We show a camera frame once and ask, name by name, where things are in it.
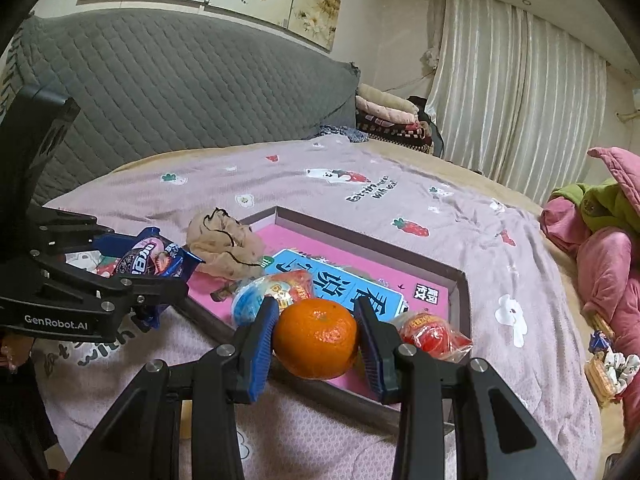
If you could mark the blue-grey knit cloth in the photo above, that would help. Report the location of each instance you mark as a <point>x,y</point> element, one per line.
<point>345,133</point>

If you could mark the checkered folded blanket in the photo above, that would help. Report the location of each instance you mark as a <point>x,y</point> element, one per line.
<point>400,135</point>

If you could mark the pink folded blanket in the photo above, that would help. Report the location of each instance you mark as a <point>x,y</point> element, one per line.
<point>385,116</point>

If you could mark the shallow grey cardboard tray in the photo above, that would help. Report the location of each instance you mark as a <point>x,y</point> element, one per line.
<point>350,232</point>

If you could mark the grey quilted headboard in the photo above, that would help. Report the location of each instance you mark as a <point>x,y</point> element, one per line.
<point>175,90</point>

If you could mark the person's left hand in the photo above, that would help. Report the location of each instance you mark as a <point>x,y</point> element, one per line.
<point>11,352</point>

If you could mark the red snack packet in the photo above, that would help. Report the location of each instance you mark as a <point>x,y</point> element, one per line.
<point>430,335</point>

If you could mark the dark cloth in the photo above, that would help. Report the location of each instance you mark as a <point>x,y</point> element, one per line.
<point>420,106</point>

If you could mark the cream folded blanket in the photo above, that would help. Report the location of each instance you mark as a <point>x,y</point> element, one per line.
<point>385,97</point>

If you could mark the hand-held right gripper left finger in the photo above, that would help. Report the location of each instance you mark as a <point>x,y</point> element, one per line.
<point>260,355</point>

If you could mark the blue cookie packet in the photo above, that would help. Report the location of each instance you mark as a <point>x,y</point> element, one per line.
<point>150,260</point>

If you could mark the egg-shaped toy packet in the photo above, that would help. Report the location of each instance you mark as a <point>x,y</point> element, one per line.
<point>250,302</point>

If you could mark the pink quilt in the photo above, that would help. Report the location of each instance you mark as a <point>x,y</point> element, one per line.
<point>605,270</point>

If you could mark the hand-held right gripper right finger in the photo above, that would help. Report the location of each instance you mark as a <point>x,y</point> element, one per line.
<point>372,355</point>

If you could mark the pink and blue book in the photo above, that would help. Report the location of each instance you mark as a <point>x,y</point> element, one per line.
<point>310,242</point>

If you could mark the orange mandarin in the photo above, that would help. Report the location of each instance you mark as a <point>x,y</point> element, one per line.
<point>315,340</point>

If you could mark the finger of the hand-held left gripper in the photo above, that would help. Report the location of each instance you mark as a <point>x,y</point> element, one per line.
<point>150,290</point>
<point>112,243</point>

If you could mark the white curtain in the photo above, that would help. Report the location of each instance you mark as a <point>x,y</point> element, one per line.
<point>525,100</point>

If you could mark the beige hair net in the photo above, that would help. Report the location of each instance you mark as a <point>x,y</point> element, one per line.
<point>220,245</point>

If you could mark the green garment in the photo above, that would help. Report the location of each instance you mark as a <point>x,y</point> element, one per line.
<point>600,205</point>

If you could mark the blue candy wrapper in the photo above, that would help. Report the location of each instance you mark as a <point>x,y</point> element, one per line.
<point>600,342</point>

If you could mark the wicker basket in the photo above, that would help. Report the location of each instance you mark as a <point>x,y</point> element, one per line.
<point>597,380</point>

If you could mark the white floral scrunchie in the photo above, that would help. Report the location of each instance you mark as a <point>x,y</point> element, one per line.
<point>620,367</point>

